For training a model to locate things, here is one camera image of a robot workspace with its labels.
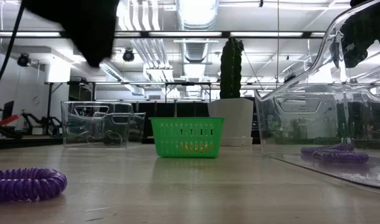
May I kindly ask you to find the silver ventilation duct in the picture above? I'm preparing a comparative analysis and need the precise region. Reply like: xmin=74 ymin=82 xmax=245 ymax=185
xmin=176 ymin=0 xmax=219 ymax=99

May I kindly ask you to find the black ceiling spotlight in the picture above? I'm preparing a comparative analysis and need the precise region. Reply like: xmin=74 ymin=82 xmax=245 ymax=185
xmin=16 ymin=53 xmax=32 ymax=68
xmin=122 ymin=49 xmax=136 ymax=62

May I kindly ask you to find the black monitor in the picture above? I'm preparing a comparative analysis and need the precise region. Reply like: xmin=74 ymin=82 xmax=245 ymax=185
xmin=2 ymin=101 xmax=15 ymax=121

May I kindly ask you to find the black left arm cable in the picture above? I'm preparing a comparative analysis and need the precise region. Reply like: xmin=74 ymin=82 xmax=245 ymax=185
xmin=0 ymin=0 xmax=25 ymax=108

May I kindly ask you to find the white box unit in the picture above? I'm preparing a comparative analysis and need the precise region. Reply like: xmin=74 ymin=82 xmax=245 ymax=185
xmin=44 ymin=57 xmax=72 ymax=84

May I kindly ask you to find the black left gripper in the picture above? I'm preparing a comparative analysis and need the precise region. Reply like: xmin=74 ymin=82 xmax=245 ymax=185
xmin=23 ymin=0 xmax=121 ymax=68

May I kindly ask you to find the green cactus plant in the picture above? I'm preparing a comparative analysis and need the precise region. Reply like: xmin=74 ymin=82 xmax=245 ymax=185
xmin=219 ymin=36 xmax=244 ymax=100

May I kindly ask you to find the thin hanging cable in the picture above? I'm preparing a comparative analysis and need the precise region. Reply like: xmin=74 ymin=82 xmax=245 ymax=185
xmin=276 ymin=0 xmax=280 ymax=93

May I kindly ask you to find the purple spring keychain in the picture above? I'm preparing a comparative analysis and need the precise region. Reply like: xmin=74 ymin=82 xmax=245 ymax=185
xmin=313 ymin=149 xmax=370 ymax=165
xmin=300 ymin=143 xmax=355 ymax=156
xmin=0 ymin=167 xmax=68 ymax=203

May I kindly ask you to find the black ceiling rail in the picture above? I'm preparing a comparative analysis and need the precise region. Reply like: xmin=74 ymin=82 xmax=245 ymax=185
xmin=0 ymin=30 xmax=326 ymax=39

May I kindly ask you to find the green plastic slotted basket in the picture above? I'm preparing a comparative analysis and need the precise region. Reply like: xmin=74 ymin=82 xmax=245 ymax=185
xmin=148 ymin=116 xmax=226 ymax=159

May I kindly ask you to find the black background robot equipment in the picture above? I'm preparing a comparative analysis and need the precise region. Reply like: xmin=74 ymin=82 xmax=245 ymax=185
xmin=20 ymin=111 xmax=62 ymax=137

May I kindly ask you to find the red bar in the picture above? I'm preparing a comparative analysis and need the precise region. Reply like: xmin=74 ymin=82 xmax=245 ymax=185
xmin=0 ymin=113 xmax=20 ymax=128

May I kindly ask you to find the black metal table frame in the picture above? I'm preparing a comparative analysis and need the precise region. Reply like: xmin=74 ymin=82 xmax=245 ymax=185
xmin=0 ymin=136 xmax=64 ymax=150

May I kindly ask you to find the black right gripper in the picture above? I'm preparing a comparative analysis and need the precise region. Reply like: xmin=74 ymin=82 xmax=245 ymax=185
xmin=330 ymin=2 xmax=380 ymax=69

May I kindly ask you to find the white hexagonal plant pot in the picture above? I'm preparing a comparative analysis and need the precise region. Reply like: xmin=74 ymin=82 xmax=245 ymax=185
xmin=207 ymin=98 xmax=255 ymax=147

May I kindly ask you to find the clear plastic bin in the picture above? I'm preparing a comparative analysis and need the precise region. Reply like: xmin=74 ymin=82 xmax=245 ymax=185
xmin=254 ymin=0 xmax=380 ymax=191
xmin=60 ymin=101 xmax=146 ymax=148

